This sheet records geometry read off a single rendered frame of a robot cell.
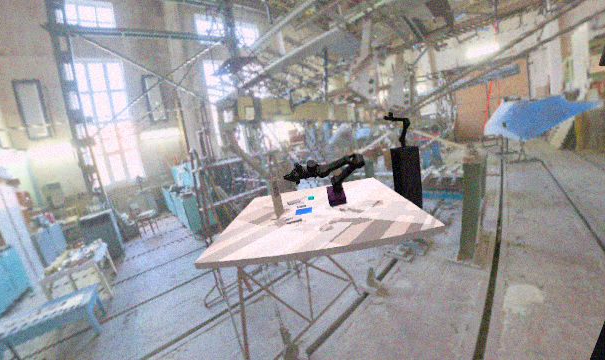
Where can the blue flat square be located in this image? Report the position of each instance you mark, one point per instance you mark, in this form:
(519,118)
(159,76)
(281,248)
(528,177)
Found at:
(303,211)

